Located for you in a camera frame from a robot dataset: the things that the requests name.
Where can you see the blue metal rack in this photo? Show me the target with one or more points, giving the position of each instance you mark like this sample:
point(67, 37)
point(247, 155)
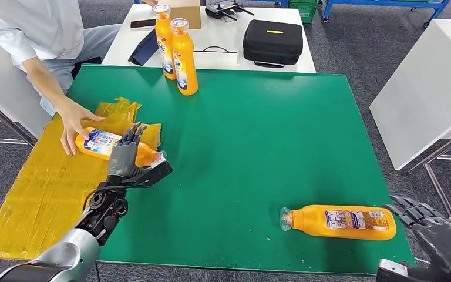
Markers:
point(404, 3)

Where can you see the white side table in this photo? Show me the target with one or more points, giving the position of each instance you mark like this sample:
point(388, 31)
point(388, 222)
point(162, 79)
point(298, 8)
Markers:
point(424, 97)

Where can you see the navy tablet cover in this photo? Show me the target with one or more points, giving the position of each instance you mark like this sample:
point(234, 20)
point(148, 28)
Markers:
point(144, 49)

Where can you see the yellow wrapped flat cardboard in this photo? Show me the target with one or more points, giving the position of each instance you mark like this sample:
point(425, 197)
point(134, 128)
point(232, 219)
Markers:
point(35, 202)

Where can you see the person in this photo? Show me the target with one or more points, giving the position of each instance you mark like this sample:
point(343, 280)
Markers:
point(23, 23)

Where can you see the person's hand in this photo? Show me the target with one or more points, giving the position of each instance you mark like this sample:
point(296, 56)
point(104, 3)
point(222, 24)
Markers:
point(73, 120)

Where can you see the black smartphone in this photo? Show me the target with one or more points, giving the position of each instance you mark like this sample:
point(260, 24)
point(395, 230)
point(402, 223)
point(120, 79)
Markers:
point(143, 23)

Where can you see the black carrying case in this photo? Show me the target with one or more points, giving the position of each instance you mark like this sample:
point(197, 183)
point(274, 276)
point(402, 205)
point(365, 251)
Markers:
point(273, 42)

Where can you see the white desk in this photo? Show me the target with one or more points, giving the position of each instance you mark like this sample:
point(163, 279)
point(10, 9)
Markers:
point(0, 89)

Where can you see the metal table leg frame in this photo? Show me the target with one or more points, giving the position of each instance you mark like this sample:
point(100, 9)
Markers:
point(427, 168)

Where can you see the brown cardboard box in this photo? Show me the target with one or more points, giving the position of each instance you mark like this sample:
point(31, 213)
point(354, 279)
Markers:
point(190, 14)

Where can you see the green table mat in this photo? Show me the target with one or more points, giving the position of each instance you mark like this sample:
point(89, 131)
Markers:
point(268, 136)

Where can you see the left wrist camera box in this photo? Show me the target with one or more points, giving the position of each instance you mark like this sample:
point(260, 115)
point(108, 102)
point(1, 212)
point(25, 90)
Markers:
point(151, 175)

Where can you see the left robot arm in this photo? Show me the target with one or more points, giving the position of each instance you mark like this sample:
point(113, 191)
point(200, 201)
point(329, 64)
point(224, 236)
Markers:
point(54, 257)

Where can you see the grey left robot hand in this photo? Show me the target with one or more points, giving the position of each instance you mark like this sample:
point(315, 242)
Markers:
point(123, 159)

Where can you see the green plastic crate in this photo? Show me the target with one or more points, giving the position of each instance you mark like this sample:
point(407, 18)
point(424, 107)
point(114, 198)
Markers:
point(304, 11)

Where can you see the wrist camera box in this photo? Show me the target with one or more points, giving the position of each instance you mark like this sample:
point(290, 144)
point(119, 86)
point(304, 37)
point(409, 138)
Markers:
point(396, 272)
point(151, 175)

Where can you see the orange detergent bottle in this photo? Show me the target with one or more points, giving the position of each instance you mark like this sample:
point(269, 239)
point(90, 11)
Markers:
point(184, 54)
point(165, 43)
point(311, 225)
point(93, 142)

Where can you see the white flat box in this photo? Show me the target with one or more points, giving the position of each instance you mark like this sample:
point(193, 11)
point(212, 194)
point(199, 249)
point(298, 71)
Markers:
point(217, 60)

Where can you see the black remote controller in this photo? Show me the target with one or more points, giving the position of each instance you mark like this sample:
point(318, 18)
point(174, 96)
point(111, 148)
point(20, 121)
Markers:
point(221, 9)

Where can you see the black chair seat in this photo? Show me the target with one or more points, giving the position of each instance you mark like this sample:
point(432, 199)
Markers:
point(85, 66)

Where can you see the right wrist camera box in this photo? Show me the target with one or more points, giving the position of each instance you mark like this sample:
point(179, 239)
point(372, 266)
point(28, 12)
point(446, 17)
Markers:
point(396, 272)

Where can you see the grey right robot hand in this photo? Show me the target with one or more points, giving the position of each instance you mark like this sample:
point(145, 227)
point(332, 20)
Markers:
point(443, 241)

